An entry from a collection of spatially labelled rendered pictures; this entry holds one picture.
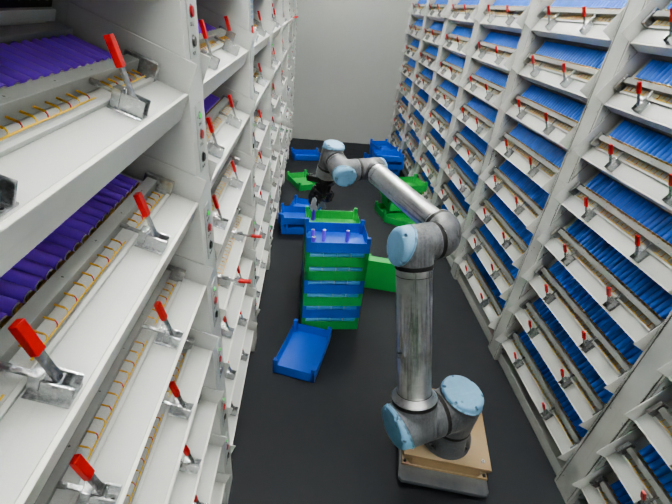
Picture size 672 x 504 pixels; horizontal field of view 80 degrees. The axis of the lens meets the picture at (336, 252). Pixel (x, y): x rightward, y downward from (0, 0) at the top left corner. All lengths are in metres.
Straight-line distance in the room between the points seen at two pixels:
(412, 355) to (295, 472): 0.67
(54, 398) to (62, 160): 0.22
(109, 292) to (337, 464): 1.29
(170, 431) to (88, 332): 0.42
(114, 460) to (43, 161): 0.39
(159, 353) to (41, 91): 0.44
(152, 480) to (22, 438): 0.43
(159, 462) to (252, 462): 0.86
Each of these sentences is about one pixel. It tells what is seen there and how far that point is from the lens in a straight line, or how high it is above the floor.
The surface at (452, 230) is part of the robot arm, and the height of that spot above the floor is 0.93.
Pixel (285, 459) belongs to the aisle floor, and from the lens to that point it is 1.71.
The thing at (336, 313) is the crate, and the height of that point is 0.11.
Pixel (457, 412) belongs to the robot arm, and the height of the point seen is 0.37.
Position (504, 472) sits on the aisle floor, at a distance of 1.88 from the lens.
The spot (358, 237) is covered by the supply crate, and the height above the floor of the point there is 0.48.
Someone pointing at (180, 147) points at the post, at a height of 1.23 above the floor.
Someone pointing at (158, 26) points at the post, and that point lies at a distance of 0.75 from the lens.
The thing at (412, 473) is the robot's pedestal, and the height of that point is 0.06.
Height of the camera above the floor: 1.47
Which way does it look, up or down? 32 degrees down
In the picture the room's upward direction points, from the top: 6 degrees clockwise
